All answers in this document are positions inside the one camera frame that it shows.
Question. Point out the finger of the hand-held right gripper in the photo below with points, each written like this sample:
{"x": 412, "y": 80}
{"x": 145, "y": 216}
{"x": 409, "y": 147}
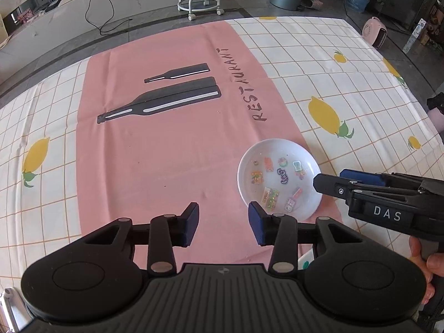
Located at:
{"x": 364, "y": 178}
{"x": 329, "y": 184}

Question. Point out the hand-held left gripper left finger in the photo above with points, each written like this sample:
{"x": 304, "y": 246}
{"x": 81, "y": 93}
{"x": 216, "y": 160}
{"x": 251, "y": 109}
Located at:
{"x": 192, "y": 222}

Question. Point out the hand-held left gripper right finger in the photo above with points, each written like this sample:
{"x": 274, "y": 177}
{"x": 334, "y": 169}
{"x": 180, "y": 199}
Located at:
{"x": 256, "y": 222}

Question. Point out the small white sticker plate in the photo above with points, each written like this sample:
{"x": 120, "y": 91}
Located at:
{"x": 277, "y": 187}

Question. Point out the person's right hand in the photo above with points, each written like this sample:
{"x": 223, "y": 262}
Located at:
{"x": 437, "y": 265}

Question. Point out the pink bottle print placemat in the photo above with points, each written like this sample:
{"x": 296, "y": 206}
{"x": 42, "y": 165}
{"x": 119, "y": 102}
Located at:
{"x": 156, "y": 152}

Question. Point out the lemon checked tablecloth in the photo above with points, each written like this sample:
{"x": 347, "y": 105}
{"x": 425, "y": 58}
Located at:
{"x": 364, "y": 86}

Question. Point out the black and pink cloth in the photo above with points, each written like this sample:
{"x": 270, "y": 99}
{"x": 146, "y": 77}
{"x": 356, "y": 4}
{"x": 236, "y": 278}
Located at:
{"x": 437, "y": 105}

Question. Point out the pink space heater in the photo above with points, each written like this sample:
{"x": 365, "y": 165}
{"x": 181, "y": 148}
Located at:
{"x": 374, "y": 33}

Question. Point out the white slim carton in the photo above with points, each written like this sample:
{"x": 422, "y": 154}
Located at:
{"x": 414, "y": 36}

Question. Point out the pink patterned slipper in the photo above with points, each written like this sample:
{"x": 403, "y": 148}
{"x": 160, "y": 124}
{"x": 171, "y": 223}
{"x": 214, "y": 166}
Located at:
{"x": 312, "y": 1}

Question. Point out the grey cabinet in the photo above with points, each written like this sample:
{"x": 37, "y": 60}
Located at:
{"x": 409, "y": 0}

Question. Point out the pink patterned box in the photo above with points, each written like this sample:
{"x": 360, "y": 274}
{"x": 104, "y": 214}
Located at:
{"x": 27, "y": 15}

